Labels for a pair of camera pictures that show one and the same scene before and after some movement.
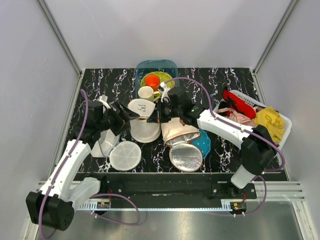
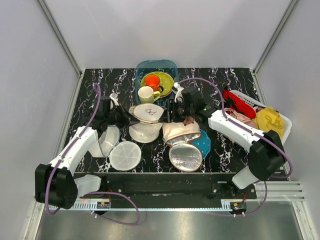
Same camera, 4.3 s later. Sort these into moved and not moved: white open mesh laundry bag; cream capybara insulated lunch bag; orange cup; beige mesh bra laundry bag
Moved: beige mesh bra laundry bag
Not moved: white open mesh laundry bag; cream capybara insulated lunch bag; orange cup
